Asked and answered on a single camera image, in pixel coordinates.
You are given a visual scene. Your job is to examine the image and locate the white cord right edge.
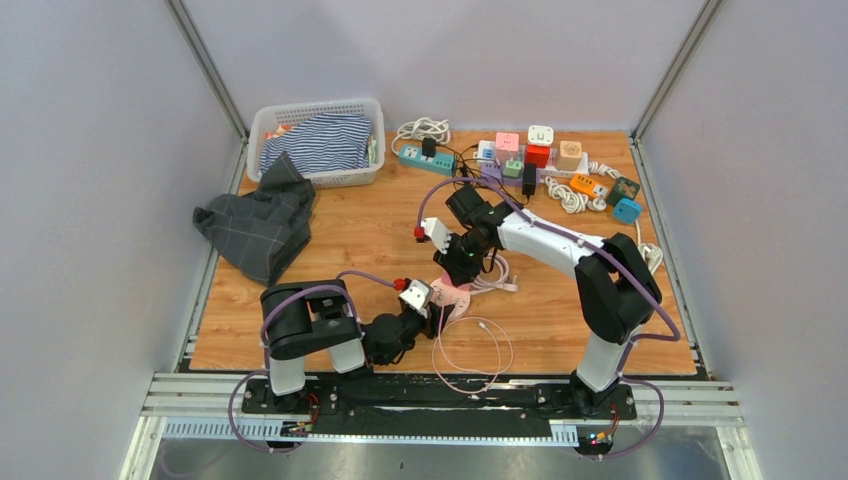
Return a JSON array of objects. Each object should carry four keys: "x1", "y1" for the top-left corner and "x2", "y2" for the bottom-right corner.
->
[{"x1": 634, "y1": 219, "x2": 665, "y2": 274}]

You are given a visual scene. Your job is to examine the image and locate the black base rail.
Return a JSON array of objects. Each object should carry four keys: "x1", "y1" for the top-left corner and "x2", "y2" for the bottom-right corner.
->
[{"x1": 235, "y1": 371, "x2": 637, "y2": 438}]

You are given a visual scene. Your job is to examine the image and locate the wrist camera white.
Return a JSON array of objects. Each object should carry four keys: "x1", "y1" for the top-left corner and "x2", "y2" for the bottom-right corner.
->
[
  {"x1": 413, "y1": 217, "x2": 453, "y2": 254},
  {"x1": 397, "y1": 278, "x2": 434, "y2": 319}
]

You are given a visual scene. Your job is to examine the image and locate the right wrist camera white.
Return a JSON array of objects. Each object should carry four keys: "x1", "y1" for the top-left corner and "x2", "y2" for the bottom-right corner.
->
[{"x1": 413, "y1": 217, "x2": 453, "y2": 254}]

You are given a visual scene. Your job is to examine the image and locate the white cube socket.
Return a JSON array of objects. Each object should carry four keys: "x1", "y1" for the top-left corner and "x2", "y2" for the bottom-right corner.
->
[{"x1": 526, "y1": 125, "x2": 555, "y2": 147}]

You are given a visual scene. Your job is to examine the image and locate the black charger on teal strip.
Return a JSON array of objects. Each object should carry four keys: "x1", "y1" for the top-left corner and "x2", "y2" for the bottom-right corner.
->
[{"x1": 421, "y1": 137, "x2": 438, "y2": 159}]

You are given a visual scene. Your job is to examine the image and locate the dark grey checked cloth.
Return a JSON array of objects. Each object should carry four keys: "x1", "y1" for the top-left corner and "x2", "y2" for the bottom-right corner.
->
[{"x1": 192, "y1": 152, "x2": 316, "y2": 287}]

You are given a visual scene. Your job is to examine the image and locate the red cube socket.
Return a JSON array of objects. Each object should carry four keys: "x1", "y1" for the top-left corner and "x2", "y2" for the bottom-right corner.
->
[{"x1": 524, "y1": 144, "x2": 551, "y2": 169}]

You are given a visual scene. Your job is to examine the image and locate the pink cube socket back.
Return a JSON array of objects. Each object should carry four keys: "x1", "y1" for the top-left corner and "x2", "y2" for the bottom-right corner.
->
[{"x1": 494, "y1": 132, "x2": 520, "y2": 164}]

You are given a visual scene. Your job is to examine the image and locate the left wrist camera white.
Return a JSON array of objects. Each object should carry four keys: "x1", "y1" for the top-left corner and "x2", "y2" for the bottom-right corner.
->
[{"x1": 397, "y1": 278, "x2": 434, "y2": 319}]

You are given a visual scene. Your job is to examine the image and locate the white coiled cord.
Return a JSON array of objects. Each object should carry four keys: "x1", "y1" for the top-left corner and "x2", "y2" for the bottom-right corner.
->
[
  {"x1": 543, "y1": 175, "x2": 607, "y2": 215},
  {"x1": 389, "y1": 116, "x2": 452, "y2": 158}
]

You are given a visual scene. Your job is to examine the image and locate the purple power strip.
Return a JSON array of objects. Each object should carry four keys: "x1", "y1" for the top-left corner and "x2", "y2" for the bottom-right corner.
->
[{"x1": 477, "y1": 161, "x2": 523, "y2": 187}]

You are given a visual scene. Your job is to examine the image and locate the black thin cable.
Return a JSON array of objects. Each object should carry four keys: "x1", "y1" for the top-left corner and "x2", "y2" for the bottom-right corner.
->
[{"x1": 437, "y1": 142, "x2": 531, "y2": 200}]

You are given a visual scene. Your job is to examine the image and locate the white coiled cord middle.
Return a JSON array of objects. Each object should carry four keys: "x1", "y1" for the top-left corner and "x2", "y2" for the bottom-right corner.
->
[{"x1": 543, "y1": 175, "x2": 607, "y2": 215}]

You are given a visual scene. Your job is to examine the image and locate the round pink power strip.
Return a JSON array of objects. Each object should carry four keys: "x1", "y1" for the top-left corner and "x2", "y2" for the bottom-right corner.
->
[{"x1": 430, "y1": 277, "x2": 471, "y2": 322}]

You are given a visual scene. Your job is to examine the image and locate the black power adapter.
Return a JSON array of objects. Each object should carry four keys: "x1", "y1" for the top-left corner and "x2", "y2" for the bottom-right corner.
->
[{"x1": 521, "y1": 163, "x2": 538, "y2": 198}]

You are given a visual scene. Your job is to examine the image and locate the white long power strip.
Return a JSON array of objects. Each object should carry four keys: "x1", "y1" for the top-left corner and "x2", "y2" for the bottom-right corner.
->
[{"x1": 473, "y1": 140, "x2": 589, "y2": 179}]

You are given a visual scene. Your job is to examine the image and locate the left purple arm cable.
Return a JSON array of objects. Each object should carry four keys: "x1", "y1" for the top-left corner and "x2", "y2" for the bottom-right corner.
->
[{"x1": 227, "y1": 270, "x2": 399, "y2": 456}]

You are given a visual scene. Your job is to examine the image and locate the pink usb cable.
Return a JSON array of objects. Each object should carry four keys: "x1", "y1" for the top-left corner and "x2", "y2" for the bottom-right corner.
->
[{"x1": 430, "y1": 301, "x2": 515, "y2": 397}]

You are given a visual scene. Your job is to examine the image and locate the white plastic basket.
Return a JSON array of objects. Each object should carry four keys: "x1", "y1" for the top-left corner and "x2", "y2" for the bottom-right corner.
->
[{"x1": 246, "y1": 98, "x2": 387, "y2": 188}]

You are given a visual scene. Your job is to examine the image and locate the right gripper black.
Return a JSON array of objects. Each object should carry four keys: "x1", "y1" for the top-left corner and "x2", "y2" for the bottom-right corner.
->
[{"x1": 434, "y1": 233, "x2": 492, "y2": 288}]

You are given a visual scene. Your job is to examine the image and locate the tan cube socket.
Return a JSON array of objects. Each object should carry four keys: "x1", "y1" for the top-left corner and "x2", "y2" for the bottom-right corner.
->
[{"x1": 556, "y1": 140, "x2": 583, "y2": 172}]

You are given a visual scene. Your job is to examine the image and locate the white coiled cord back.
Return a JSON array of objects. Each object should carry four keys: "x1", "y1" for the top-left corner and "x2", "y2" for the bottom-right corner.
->
[{"x1": 389, "y1": 116, "x2": 452, "y2": 158}]

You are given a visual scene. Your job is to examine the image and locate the orange power strip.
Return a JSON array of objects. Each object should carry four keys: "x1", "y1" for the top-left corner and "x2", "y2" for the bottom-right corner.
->
[{"x1": 569, "y1": 174, "x2": 609, "y2": 200}]

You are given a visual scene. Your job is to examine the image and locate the blue white striped cloth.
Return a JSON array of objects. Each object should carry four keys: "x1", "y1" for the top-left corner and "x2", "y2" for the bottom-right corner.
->
[{"x1": 259, "y1": 113, "x2": 372, "y2": 175}]

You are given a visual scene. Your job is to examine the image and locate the pink power strip cord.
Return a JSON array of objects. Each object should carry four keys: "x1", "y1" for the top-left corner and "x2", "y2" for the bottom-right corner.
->
[{"x1": 468, "y1": 253, "x2": 521, "y2": 297}]

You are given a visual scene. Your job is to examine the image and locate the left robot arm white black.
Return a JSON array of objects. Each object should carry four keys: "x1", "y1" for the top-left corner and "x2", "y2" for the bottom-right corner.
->
[{"x1": 260, "y1": 279, "x2": 455, "y2": 413}]

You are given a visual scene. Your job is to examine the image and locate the green small adapter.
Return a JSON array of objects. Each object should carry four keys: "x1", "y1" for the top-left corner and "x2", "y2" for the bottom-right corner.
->
[{"x1": 502, "y1": 159, "x2": 523, "y2": 179}]

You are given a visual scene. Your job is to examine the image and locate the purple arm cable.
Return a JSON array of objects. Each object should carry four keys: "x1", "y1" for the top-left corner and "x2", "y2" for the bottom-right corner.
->
[
  {"x1": 227, "y1": 270, "x2": 399, "y2": 456},
  {"x1": 417, "y1": 176, "x2": 684, "y2": 461}
]

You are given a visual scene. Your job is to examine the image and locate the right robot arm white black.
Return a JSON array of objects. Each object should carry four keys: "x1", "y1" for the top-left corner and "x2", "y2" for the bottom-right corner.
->
[{"x1": 414, "y1": 179, "x2": 662, "y2": 418}]

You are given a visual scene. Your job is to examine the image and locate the blue cube socket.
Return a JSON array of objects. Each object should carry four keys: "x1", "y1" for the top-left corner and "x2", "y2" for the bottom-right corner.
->
[{"x1": 612, "y1": 198, "x2": 643, "y2": 225}]

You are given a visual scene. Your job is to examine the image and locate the dark green cube socket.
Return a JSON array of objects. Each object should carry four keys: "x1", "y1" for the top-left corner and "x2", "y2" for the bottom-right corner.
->
[{"x1": 605, "y1": 176, "x2": 641, "y2": 206}]

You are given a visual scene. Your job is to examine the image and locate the teal power strip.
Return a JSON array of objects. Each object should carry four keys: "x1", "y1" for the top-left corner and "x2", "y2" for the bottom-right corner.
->
[{"x1": 398, "y1": 145, "x2": 455, "y2": 177}]

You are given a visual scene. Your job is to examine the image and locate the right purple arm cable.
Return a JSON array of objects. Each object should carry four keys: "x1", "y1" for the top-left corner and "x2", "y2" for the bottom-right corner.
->
[{"x1": 417, "y1": 176, "x2": 684, "y2": 461}]

